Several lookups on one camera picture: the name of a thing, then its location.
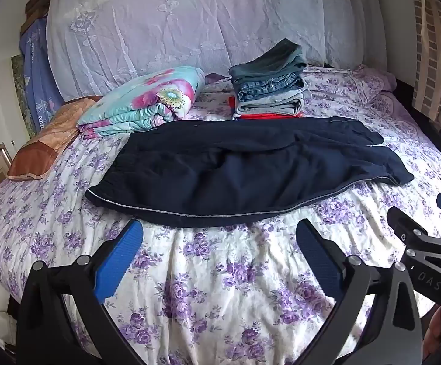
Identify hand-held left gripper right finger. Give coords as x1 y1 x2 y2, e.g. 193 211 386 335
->
295 218 423 365

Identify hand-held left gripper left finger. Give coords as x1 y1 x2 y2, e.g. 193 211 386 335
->
16 218 145 365

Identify dark navy pants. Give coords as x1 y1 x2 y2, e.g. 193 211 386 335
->
85 116 415 229

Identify folded grey pants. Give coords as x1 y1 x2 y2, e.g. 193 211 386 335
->
234 87 312 117

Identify folded dark green pants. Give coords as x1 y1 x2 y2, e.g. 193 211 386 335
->
229 39 308 81

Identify person's right hand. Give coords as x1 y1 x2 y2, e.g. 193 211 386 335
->
421 306 441 355

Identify purple floral bed sheet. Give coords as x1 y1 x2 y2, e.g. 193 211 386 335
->
0 64 441 365

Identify orange pillow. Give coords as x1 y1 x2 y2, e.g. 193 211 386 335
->
7 96 103 182

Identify purple floral pillow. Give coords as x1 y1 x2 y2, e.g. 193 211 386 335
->
306 64 397 104

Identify folded floral quilt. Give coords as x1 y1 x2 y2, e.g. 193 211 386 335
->
77 66 207 140

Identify folded blue jeans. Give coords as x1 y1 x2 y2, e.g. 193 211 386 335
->
232 74 307 94

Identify blue printed cloth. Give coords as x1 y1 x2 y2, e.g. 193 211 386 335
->
18 17 65 132

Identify brown wooden furniture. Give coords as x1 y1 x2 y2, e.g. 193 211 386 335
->
20 0 56 36

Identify dark bed frame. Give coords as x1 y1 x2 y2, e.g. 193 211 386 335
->
388 71 441 170

